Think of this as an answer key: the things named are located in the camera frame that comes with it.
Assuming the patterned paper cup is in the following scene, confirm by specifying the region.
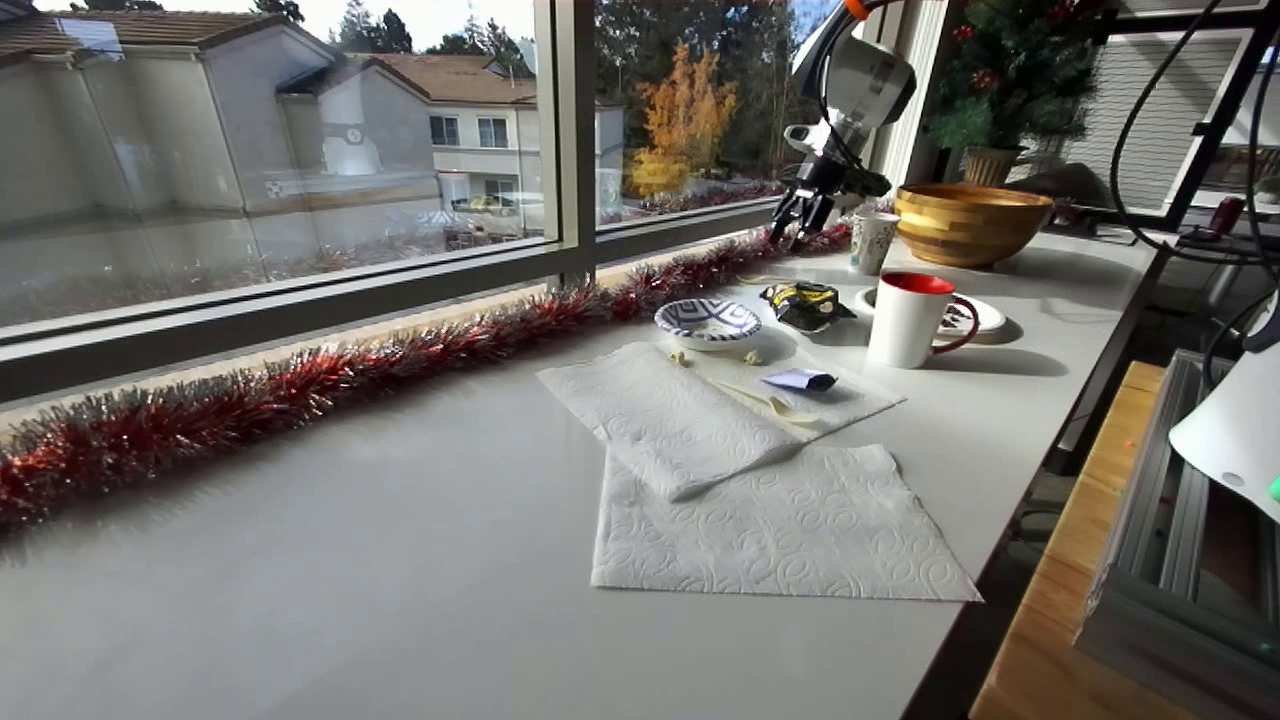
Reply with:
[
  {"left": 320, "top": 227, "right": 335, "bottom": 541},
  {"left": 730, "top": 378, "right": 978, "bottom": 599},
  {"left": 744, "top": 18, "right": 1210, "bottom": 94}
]
[{"left": 852, "top": 210, "right": 896, "bottom": 275}]

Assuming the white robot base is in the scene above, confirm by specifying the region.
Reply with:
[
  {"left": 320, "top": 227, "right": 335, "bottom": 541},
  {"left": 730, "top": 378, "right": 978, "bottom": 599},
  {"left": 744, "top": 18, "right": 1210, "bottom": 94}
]
[{"left": 1168, "top": 347, "right": 1280, "bottom": 525}]

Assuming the blue white small packet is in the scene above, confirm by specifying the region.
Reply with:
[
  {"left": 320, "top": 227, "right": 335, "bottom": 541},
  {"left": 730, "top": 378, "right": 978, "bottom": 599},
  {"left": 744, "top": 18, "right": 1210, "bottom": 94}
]
[{"left": 765, "top": 366, "right": 837, "bottom": 393}]

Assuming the wooden board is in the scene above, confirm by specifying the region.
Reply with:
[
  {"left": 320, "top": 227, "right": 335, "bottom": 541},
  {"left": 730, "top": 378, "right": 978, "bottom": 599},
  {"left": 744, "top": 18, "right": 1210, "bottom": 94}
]
[{"left": 966, "top": 361, "right": 1193, "bottom": 720}]

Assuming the small christmas tree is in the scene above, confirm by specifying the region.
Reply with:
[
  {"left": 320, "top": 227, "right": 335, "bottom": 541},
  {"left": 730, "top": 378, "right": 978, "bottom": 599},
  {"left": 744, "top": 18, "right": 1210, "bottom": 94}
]
[{"left": 924, "top": 0, "right": 1115, "bottom": 182}]

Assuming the grey metal rack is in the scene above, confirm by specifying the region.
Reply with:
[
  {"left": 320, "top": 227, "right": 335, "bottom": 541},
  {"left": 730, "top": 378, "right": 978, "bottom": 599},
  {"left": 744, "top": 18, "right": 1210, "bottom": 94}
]
[{"left": 1076, "top": 350, "right": 1280, "bottom": 720}]

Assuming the beige plastic fork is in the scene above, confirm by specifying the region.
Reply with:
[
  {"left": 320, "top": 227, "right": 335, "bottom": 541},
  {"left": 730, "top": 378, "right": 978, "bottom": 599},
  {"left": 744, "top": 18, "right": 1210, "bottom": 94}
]
[{"left": 668, "top": 350, "right": 823, "bottom": 433}]

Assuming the red silver tinsel garland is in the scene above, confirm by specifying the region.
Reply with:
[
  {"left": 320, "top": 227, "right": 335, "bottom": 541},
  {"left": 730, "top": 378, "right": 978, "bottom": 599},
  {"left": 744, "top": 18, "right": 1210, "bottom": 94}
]
[{"left": 0, "top": 223, "right": 852, "bottom": 534}]

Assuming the white plate with beans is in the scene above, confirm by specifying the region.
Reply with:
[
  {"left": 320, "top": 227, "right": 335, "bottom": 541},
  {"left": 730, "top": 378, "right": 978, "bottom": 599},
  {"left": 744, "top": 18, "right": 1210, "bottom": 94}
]
[{"left": 858, "top": 283, "right": 1009, "bottom": 345}]

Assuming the lower white paper towel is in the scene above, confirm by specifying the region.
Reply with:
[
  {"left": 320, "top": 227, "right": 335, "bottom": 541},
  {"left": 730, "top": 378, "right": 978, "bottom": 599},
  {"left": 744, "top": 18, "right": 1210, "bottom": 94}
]
[{"left": 592, "top": 445, "right": 975, "bottom": 603}]

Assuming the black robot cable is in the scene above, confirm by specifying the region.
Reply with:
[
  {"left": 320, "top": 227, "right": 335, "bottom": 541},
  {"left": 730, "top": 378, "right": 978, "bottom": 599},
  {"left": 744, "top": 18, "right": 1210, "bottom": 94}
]
[{"left": 1108, "top": 0, "right": 1280, "bottom": 393}]

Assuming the blue patterned paper plate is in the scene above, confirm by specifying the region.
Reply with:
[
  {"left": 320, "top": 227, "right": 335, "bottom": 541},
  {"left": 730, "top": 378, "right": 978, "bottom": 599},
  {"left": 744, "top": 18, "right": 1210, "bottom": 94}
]
[{"left": 651, "top": 294, "right": 760, "bottom": 350}]

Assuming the wooden bowl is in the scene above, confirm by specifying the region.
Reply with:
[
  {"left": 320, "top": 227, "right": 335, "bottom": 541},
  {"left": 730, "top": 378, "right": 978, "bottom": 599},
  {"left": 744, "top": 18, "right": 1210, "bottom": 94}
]
[{"left": 896, "top": 182, "right": 1053, "bottom": 268}]

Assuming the white mug red interior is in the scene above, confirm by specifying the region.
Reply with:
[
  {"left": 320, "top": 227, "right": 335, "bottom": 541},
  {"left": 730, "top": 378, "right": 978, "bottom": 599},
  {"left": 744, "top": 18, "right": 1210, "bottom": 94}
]
[{"left": 866, "top": 272, "right": 978, "bottom": 366}]

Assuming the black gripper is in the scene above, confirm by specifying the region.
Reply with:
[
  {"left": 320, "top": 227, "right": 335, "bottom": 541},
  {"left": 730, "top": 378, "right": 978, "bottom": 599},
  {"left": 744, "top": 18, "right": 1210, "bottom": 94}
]
[{"left": 769, "top": 157, "right": 886, "bottom": 242}]

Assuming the black yellow snack bag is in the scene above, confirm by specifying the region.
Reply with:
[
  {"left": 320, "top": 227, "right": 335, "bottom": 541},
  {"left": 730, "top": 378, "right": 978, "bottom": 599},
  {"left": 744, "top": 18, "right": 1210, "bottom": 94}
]
[{"left": 760, "top": 281, "right": 843, "bottom": 328}]

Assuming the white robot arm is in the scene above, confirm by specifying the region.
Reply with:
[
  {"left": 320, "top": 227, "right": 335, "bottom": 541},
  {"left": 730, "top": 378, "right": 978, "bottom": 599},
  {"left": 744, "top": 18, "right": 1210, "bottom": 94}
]
[{"left": 769, "top": 0, "right": 914, "bottom": 242}]

